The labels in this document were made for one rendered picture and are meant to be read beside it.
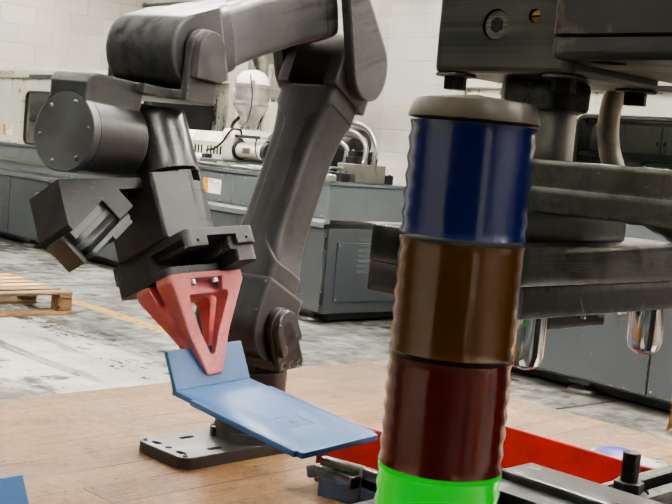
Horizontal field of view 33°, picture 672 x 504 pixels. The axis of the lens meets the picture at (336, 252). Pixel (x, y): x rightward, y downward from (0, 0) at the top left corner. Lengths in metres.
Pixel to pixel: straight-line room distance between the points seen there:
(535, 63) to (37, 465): 0.56
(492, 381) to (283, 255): 0.68
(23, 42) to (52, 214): 11.67
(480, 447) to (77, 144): 0.52
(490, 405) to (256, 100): 8.42
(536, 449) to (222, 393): 0.28
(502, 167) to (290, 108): 0.74
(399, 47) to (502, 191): 9.65
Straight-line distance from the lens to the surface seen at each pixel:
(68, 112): 0.81
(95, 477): 0.94
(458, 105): 0.32
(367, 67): 1.07
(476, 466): 0.33
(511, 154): 0.32
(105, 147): 0.80
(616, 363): 6.00
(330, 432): 0.77
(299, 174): 1.02
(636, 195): 0.55
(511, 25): 0.59
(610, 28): 0.54
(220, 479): 0.95
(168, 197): 0.83
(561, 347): 6.19
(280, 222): 1.01
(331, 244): 7.55
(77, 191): 0.80
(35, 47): 12.53
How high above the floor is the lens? 1.18
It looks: 5 degrees down
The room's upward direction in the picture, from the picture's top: 5 degrees clockwise
